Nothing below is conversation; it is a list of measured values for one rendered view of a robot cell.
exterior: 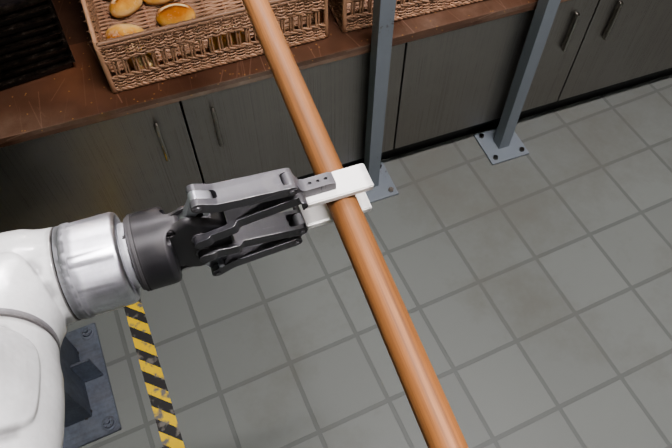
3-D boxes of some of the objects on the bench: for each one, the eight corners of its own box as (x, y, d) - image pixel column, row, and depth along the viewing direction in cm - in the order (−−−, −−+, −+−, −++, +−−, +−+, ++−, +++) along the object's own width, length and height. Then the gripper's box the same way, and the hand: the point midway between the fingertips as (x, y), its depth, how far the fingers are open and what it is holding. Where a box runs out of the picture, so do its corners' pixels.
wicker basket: (80, -23, 176) (43, -120, 153) (274, -66, 188) (265, -162, 165) (110, 97, 150) (70, 2, 128) (332, 39, 162) (332, -58, 139)
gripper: (100, 173, 55) (357, 106, 59) (145, 262, 68) (353, 202, 73) (112, 244, 51) (387, 166, 55) (158, 324, 64) (376, 256, 69)
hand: (336, 195), depth 63 cm, fingers closed on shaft, 3 cm apart
